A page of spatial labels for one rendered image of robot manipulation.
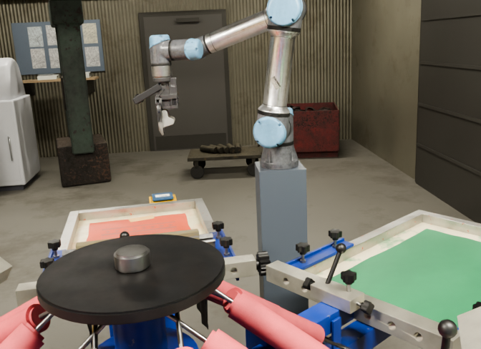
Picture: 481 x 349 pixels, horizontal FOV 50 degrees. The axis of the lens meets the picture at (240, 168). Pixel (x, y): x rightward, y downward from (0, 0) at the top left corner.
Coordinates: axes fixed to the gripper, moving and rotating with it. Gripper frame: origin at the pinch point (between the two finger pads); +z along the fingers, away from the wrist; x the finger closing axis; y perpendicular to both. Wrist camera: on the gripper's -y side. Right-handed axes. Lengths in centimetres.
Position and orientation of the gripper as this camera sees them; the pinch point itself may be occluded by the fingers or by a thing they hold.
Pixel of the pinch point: (161, 131)
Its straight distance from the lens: 201.3
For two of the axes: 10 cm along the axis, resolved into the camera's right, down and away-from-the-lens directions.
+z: 0.5, 9.7, 2.4
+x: -0.7, -2.4, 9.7
